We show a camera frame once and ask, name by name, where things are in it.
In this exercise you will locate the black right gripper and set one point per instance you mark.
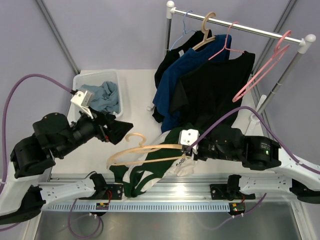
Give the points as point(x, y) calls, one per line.
point(196, 153)

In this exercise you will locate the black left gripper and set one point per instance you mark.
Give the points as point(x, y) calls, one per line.
point(116, 130)

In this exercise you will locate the light blue t-shirt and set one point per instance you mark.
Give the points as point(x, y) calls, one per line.
point(105, 98)

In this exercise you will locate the beige wooden hanger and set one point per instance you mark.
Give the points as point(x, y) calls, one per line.
point(205, 32)
point(143, 149)

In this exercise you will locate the green and white raglan shirt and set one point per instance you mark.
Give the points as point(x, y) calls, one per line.
point(139, 178)

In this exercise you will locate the pink wire hanger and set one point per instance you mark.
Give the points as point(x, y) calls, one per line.
point(225, 46)

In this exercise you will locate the pink plastic hanger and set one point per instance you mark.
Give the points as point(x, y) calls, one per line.
point(278, 53)

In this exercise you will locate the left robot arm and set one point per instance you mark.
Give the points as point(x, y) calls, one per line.
point(54, 137)

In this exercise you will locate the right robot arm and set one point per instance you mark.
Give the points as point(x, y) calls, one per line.
point(295, 176)

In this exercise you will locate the white plastic basket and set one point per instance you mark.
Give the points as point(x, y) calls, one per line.
point(96, 79)

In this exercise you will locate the right small circuit board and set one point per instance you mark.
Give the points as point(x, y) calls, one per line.
point(237, 208)

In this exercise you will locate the small circuit board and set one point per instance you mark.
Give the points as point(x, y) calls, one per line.
point(102, 206)
point(237, 208)

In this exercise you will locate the left small circuit board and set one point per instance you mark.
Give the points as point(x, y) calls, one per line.
point(102, 206)

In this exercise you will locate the white metal clothes rack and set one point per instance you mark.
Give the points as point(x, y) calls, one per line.
point(304, 44)

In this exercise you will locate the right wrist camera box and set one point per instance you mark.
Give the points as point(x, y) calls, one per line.
point(188, 136)

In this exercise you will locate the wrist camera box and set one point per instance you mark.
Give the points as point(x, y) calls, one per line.
point(82, 100)
point(188, 136)

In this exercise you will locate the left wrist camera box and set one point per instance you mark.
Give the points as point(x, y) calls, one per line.
point(82, 100)

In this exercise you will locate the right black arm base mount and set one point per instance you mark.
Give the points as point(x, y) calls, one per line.
point(219, 192)

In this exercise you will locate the aluminium rail frame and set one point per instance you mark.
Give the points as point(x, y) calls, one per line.
point(197, 188)

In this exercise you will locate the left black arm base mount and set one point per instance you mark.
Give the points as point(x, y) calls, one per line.
point(108, 192)

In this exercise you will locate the white perforated cable duct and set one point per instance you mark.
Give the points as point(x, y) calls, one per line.
point(143, 207)

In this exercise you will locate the light blue wire hanger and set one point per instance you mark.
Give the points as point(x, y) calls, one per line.
point(185, 31)

